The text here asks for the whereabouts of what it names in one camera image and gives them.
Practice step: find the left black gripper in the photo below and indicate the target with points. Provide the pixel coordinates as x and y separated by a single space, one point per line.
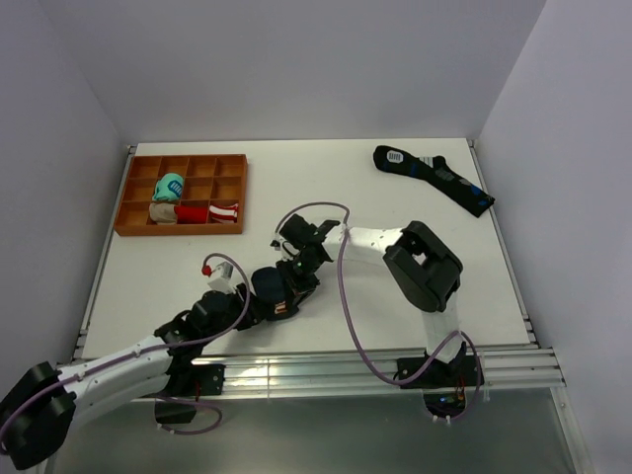
255 312

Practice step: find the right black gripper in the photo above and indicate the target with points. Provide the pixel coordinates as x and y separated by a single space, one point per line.
300 287

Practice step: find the navy cartoon sock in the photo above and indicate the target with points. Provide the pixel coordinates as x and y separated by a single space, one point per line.
270 294

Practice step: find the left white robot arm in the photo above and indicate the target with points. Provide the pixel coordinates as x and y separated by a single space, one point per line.
47 403

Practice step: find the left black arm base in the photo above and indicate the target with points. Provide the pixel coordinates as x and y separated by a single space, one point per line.
198 381

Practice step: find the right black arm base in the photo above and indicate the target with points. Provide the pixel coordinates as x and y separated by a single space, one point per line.
445 385

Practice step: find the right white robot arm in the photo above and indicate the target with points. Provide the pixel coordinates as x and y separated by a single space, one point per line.
425 270

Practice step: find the red white striped sock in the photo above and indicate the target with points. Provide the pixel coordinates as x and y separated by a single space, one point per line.
188 214

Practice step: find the beige rolled sock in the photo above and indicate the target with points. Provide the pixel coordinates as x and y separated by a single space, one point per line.
163 213

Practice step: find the orange compartment tray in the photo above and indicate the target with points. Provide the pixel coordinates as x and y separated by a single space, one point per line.
209 179

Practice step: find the teal rolled sock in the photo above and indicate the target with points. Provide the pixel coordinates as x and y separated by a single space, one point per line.
169 188

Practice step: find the black blue sports sock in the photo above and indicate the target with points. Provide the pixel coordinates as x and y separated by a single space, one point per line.
434 171

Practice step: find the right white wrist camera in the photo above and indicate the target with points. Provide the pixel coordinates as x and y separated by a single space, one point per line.
285 249

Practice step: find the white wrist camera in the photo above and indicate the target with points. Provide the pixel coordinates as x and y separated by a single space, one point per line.
285 249
219 277

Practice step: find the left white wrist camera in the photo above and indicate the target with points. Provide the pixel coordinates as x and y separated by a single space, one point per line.
219 277

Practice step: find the aluminium front rail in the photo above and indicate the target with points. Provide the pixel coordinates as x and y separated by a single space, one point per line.
345 374

